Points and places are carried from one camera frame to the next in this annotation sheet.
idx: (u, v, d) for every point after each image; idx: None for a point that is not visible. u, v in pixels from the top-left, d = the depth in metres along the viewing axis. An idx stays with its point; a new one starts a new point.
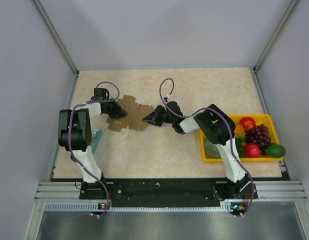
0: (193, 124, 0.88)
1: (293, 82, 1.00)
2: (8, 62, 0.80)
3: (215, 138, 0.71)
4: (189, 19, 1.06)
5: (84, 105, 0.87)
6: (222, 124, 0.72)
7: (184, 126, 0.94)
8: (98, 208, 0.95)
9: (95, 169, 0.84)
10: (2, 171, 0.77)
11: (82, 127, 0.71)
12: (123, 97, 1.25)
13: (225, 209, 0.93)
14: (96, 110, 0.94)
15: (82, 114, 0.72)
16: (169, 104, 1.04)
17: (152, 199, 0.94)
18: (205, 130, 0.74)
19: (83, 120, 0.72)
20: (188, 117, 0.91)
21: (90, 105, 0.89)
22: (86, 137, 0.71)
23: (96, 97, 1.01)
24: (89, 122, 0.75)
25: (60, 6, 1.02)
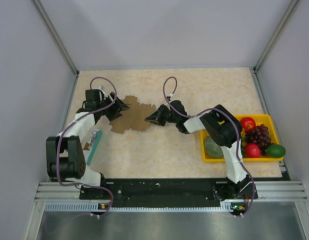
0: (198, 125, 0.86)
1: (293, 82, 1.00)
2: (8, 62, 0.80)
3: (222, 140, 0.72)
4: (189, 19, 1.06)
5: (75, 123, 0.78)
6: (229, 125, 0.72)
7: (188, 124, 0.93)
8: (98, 208, 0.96)
9: (94, 180, 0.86)
10: (2, 171, 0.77)
11: (72, 160, 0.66)
12: (126, 97, 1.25)
13: (225, 209, 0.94)
14: (87, 124, 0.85)
15: (71, 142, 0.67)
16: (174, 103, 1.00)
17: (152, 199, 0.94)
18: (211, 131, 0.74)
19: (74, 151, 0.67)
20: (193, 117, 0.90)
21: (81, 122, 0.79)
22: (78, 169, 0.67)
23: (89, 102, 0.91)
24: (81, 149, 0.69)
25: (60, 6, 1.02)
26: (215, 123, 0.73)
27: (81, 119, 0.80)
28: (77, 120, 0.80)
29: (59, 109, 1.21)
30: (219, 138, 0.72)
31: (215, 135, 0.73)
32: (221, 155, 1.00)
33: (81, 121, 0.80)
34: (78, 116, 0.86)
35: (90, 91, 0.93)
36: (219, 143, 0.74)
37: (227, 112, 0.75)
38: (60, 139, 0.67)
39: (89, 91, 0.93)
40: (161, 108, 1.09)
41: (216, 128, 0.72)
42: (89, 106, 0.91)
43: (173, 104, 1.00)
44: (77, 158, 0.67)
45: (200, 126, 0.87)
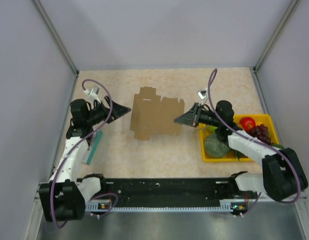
0: (252, 153, 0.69)
1: (294, 82, 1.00)
2: (8, 61, 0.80)
3: (276, 192, 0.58)
4: (189, 19, 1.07)
5: (67, 157, 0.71)
6: (292, 179, 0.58)
7: (233, 140, 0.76)
8: (98, 208, 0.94)
9: (94, 188, 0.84)
10: (3, 171, 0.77)
11: (70, 207, 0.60)
12: (141, 91, 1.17)
13: (225, 209, 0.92)
14: (81, 150, 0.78)
15: (67, 190, 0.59)
16: (225, 106, 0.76)
17: (152, 199, 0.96)
18: (269, 177, 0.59)
19: (71, 200, 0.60)
20: (247, 139, 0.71)
21: (73, 155, 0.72)
22: (78, 213, 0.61)
23: (77, 120, 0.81)
24: (79, 194, 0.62)
25: (60, 6, 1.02)
26: (278, 171, 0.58)
27: (73, 151, 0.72)
28: (67, 153, 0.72)
29: (59, 109, 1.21)
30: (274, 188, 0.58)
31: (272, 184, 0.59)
32: (221, 155, 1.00)
33: (72, 154, 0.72)
34: (69, 142, 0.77)
35: (75, 109, 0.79)
36: (269, 191, 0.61)
37: (296, 161, 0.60)
38: (53, 185, 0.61)
39: (73, 109, 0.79)
40: (198, 109, 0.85)
41: (277, 179, 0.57)
42: (79, 124, 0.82)
43: (223, 107, 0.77)
44: (76, 206, 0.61)
45: (252, 155, 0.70)
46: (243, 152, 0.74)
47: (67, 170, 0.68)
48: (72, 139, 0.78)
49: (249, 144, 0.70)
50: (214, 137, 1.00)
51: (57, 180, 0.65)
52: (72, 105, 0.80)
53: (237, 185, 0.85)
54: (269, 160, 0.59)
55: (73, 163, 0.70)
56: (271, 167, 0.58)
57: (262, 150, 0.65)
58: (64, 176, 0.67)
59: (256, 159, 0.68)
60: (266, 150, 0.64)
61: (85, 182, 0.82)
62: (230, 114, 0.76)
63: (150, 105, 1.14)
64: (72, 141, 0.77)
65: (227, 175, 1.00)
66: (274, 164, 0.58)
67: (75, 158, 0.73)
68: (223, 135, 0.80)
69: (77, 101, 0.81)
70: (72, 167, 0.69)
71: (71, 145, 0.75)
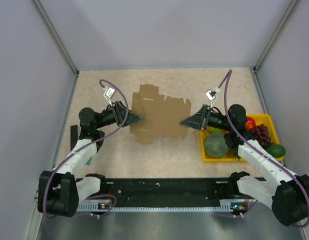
0: (264, 171, 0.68)
1: (294, 82, 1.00)
2: (8, 61, 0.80)
3: (285, 217, 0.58)
4: (189, 19, 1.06)
5: (74, 154, 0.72)
6: (303, 205, 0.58)
7: (244, 151, 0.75)
8: (98, 208, 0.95)
9: (93, 188, 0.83)
10: (3, 171, 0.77)
11: (63, 200, 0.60)
12: (142, 89, 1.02)
13: (225, 209, 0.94)
14: (90, 152, 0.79)
15: (64, 182, 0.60)
16: (237, 111, 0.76)
17: (152, 199, 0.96)
18: (280, 202, 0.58)
19: (65, 192, 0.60)
20: (260, 156, 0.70)
21: (80, 153, 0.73)
22: (69, 209, 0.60)
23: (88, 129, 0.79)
24: (74, 189, 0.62)
25: (60, 6, 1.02)
26: (293, 200, 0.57)
27: (81, 149, 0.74)
28: (75, 150, 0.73)
29: (59, 109, 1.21)
30: (283, 213, 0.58)
31: (281, 209, 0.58)
32: (221, 155, 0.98)
33: (80, 152, 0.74)
34: (80, 141, 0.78)
35: (84, 122, 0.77)
36: (276, 213, 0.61)
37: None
38: (52, 175, 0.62)
39: (82, 123, 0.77)
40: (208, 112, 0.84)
41: (289, 206, 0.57)
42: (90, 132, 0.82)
43: (234, 111, 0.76)
44: (69, 200, 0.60)
45: (262, 172, 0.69)
46: (252, 164, 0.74)
47: (71, 164, 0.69)
48: (84, 140, 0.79)
49: (263, 162, 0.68)
50: (214, 137, 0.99)
51: (58, 171, 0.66)
52: (81, 117, 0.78)
53: (238, 187, 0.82)
54: (286, 188, 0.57)
55: (78, 161, 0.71)
56: (287, 196, 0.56)
57: (277, 174, 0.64)
58: (65, 168, 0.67)
59: (266, 177, 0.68)
60: (281, 174, 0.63)
61: (84, 181, 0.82)
62: (242, 120, 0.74)
63: (152, 105, 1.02)
64: (82, 141, 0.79)
65: (227, 175, 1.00)
66: (291, 192, 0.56)
67: (82, 156, 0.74)
68: (232, 140, 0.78)
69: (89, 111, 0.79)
70: (76, 163, 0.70)
71: (81, 145, 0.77)
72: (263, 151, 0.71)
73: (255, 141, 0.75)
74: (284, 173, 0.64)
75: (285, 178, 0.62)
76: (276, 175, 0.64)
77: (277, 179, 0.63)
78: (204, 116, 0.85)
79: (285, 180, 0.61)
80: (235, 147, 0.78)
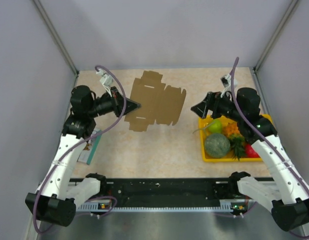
0: (279, 179, 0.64)
1: (294, 82, 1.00)
2: (8, 61, 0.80)
3: (283, 225, 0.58)
4: (189, 18, 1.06)
5: (57, 167, 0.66)
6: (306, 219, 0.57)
7: (262, 149, 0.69)
8: (98, 208, 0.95)
9: (92, 190, 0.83)
10: (3, 171, 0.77)
11: (56, 217, 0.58)
12: (144, 74, 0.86)
13: (225, 209, 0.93)
14: (77, 152, 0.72)
15: (52, 205, 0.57)
16: (248, 94, 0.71)
17: (152, 199, 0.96)
18: (285, 214, 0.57)
19: (57, 212, 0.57)
20: (280, 162, 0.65)
21: (64, 164, 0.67)
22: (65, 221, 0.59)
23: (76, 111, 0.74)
24: (65, 204, 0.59)
25: (60, 5, 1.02)
26: (301, 218, 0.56)
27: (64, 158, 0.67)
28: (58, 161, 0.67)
29: (59, 109, 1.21)
30: (283, 221, 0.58)
31: (283, 219, 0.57)
32: (221, 155, 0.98)
33: (64, 161, 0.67)
34: (64, 141, 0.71)
35: (74, 99, 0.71)
36: (273, 215, 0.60)
37: None
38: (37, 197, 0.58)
39: (73, 99, 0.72)
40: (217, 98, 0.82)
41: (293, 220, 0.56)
42: (79, 116, 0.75)
43: (246, 96, 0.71)
44: (63, 216, 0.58)
45: (276, 177, 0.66)
46: (266, 163, 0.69)
47: (55, 181, 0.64)
48: (68, 136, 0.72)
49: (282, 170, 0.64)
50: (214, 137, 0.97)
51: (43, 192, 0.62)
52: (74, 93, 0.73)
53: (239, 187, 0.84)
54: (300, 208, 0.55)
55: (64, 173, 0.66)
56: (299, 215, 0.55)
57: (295, 188, 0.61)
58: (50, 188, 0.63)
59: (278, 184, 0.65)
60: (298, 190, 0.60)
61: (83, 183, 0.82)
62: (255, 101, 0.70)
63: (151, 93, 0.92)
64: (67, 140, 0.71)
65: (227, 175, 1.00)
66: (303, 212, 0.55)
67: (68, 165, 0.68)
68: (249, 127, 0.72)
69: (80, 91, 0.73)
70: (61, 178, 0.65)
71: (65, 148, 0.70)
72: (284, 157, 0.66)
73: (277, 138, 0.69)
74: (301, 189, 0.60)
75: (301, 195, 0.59)
76: (293, 189, 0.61)
77: (292, 194, 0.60)
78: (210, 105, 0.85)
79: (301, 198, 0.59)
80: (251, 136, 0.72)
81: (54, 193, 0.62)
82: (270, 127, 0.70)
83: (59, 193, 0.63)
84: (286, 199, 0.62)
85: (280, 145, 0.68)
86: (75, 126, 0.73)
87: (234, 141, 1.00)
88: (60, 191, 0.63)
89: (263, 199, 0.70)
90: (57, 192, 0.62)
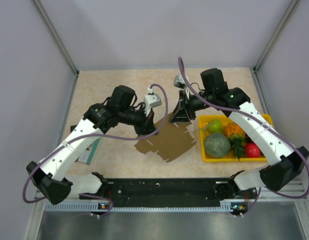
0: (261, 142, 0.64)
1: (294, 82, 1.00)
2: (8, 62, 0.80)
3: (274, 185, 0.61)
4: (189, 19, 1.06)
5: (63, 147, 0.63)
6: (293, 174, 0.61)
7: (239, 118, 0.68)
8: (98, 208, 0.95)
9: (90, 188, 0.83)
10: (3, 171, 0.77)
11: (46, 193, 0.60)
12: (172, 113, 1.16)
13: (225, 209, 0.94)
14: (89, 141, 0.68)
15: (45, 183, 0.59)
16: (208, 71, 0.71)
17: (152, 199, 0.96)
18: (276, 176, 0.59)
19: (48, 190, 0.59)
20: (258, 126, 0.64)
21: (71, 147, 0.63)
22: (54, 199, 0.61)
23: (112, 103, 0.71)
24: (58, 186, 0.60)
25: (59, 6, 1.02)
26: (288, 174, 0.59)
27: (73, 142, 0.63)
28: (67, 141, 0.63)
29: (59, 109, 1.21)
30: (272, 182, 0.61)
31: (272, 179, 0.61)
32: (221, 155, 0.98)
33: (73, 145, 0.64)
34: (81, 125, 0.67)
35: (119, 91, 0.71)
36: (263, 178, 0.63)
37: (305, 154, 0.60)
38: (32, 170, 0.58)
39: (118, 89, 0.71)
40: (186, 101, 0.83)
41: (284, 179, 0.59)
42: (111, 109, 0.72)
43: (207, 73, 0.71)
44: (53, 194, 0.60)
45: (257, 141, 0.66)
46: (245, 130, 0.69)
47: (57, 161, 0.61)
48: (85, 121, 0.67)
49: (263, 132, 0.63)
50: (214, 137, 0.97)
51: (43, 167, 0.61)
52: (120, 87, 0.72)
53: (237, 184, 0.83)
54: (286, 164, 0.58)
55: (68, 157, 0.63)
56: (286, 171, 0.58)
57: (277, 147, 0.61)
58: (50, 166, 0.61)
59: (261, 146, 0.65)
60: (282, 147, 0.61)
61: (88, 179, 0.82)
62: (217, 74, 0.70)
63: (173, 131, 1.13)
64: (84, 125, 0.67)
65: (227, 175, 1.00)
66: (289, 167, 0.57)
67: (75, 150, 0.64)
68: (223, 100, 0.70)
69: (126, 86, 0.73)
70: (63, 160, 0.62)
71: (80, 133, 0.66)
72: (261, 120, 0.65)
73: (250, 105, 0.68)
74: (284, 145, 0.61)
75: (285, 151, 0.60)
76: (276, 148, 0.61)
77: (276, 153, 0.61)
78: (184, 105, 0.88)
79: (285, 154, 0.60)
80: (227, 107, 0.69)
81: (51, 173, 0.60)
82: (242, 96, 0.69)
83: (56, 174, 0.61)
84: (271, 159, 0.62)
85: (255, 110, 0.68)
86: (98, 114, 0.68)
87: (234, 141, 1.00)
88: (58, 172, 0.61)
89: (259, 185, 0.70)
90: (54, 173, 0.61)
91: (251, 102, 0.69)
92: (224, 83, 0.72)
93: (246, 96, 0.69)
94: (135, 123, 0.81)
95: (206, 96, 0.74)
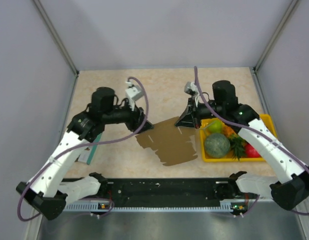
0: (271, 159, 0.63)
1: (294, 82, 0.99)
2: (8, 62, 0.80)
3: (285, 204, 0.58)
4: (188, 18, 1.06)
5: (51, 164, 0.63)
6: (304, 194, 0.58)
7: (248, 134, 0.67)
8: (98, 208, 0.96)
9: (87, 190, 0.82)
10: (3, 172, 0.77)
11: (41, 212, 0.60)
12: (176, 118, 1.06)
13: (225, 209, 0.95)
14: (77, 153, 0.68)
15: (37, 203, 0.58)
16: (221, 84, 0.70)
17: (152, 199, 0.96)
18: (287, 193, 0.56)
19: (41, 208, 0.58)
20: (268, 144, 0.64)
21: (58, 163, 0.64)
22: (50, 215, 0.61)
23: (93, 109, 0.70)
24: (50, 203, 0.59)
25: (59, 5, 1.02)
26: (300, 193, 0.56)
27: (60, 157, 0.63)
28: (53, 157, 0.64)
29: (59, 109, 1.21)
30: (284, 201, 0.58)
31: (284, 198, 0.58)
32: (221, 155, 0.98)
33: (60, 160, 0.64)
34: (66, 138, 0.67)
35: (97, 97, 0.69)
36: (274, 196, 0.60)
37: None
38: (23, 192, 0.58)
39: (96, 95, 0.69)
40: (194, 108, 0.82)
41: (296, 198, 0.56)
42: (93, 115, 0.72)
43: (220, 85, 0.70)
44: (47, 211, 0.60)
45: (268, 158, 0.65)
46: (255, 147, 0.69)
47: (46, 179, 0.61)
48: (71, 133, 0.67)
49: (273, 150, 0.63)
50: (214, 137, 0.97)
51: (32, 186, 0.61)
52: (97, 91, 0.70)
53: (238, 186, 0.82)
54: (297, 182, 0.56)
55: (57, 172, 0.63)
56: (299, 190, 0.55)
57: (288, 165, 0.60)
58: (40, 184, 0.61)
59: (272, 164, 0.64)
60: (293, 166, 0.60)
61: (85, 183, 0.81)
62: (230, 90, 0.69)
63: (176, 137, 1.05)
64: (70, 138, 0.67)
65: (227, 175, 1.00)
66: (301, 187, 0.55)
67: (63, 165, 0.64)
68: (233, 117, 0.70)
69: (104, 88, 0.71)
70: (52, 177, 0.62)
71: (66, 147, 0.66)
72: (272, 137, 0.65)
73: (260, 121, 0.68)
74: (295, 164, 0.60)
75: (296, 170, 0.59)
76: (286, 167, 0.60)
77: (287, 171, 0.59)
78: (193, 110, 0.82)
79: (297, 173, 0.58)
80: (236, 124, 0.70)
81: (42, 191, 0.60)
82: (251, 112, 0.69)
83: (47, 192, 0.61)
84: (282, 178, 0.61)
85: (265, 127, 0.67)
86: (81, 124, 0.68)
87: (234, 141, 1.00)
88: (49, 190, 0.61)
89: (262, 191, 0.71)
90: (45, 191, 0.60)
91: (260, 118, 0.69)
92: (235, 98, 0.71)
93: (255, 112, 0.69)
94: (125, 119, 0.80)
95: (215, 107, 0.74)
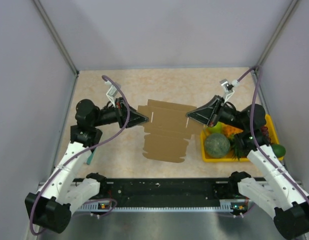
0: (275, 185, 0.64)
1: (294, 82, 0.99)
2: (8, 62, 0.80)
3: (285, 231, 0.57)
4: (189, 18, 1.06)
5: (59, 170, 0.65)
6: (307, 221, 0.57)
7: (256, 158, 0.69)
8: (98, 208, 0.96)
9: (90, 193, 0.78)
10: (3, 171, 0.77)
11: (52, 222, 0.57)
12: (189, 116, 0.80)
13: (225, 209, 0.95)
14: (82, 159, 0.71)
15: (50, 208, 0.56)
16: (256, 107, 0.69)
17: (152, 199, 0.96)
18: (287, 221, 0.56)
19: (55, 217, 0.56)
20: (273, 169, 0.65)
21: (67, 169, 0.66)
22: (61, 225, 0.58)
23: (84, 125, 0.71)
24: (63, 209, 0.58)
25: (59, 5, 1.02)
26: (301, 221, 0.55)
27: (69, 163, 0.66)
28: (61, 164, 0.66)
29: (59, 109, 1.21)
30: (284, 228, 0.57)
31: (284, 225, 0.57)
32: (221, 155, 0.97)
33: (68, 166, 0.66)
34: (71, 148, 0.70)
35: (80, 116, 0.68)
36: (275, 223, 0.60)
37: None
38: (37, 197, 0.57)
39: (78, 115, 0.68)
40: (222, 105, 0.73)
41: (297, 227, 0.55)
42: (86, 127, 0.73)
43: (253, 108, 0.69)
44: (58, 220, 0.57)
45: (271, 184, 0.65)
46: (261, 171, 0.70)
47: (57, 184, 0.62)
48: (74, 144, 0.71)
49: (277, 176, 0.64)
50: (214, 137, 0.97)
51: (43, 194, 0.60)
52: (79, 108, 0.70)
53: (238, 187, 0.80)
54: (297, 211, 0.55)
55: (66, 178, 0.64)
56: (297, 219, 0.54)
57: (290, 192, 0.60)
58: (51, 191, 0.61)
59: (275, 191, 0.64)
60: (294, 194, 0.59)
61: (82, 185, 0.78)
62: (260, 123, 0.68)
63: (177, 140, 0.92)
64: (74, 147, 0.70)
65: (227, 175, 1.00)
66: (301, 215, 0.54)
67: (71, 171, 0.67)
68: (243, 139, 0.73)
69: (83, 103, 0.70)
70: (63, 182, 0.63)
71: (71, 154, 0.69)
72: (278, 164, 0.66)
73: (269, 147, 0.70)
74: (297, 192, 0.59)
75: (298, 198, 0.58)
76: (288, 194, 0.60)
77: (288, 198, 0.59)
78: (217, 108, 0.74)
79: (297, 201, 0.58)
80: (244, 147, 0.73)
81: (54, 196, 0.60)
82: (262, 138, 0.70)
83: (58, 197, 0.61)
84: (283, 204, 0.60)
85: (273, 154, 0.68)
86: (83, 136, 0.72)
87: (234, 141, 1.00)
88: (60, 194, 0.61)
89: (266, 208, 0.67)
90: (57, 195, 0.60)
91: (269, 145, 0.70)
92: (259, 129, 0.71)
93: (265, 138, 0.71)
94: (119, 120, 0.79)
95: (234, 118, 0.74)
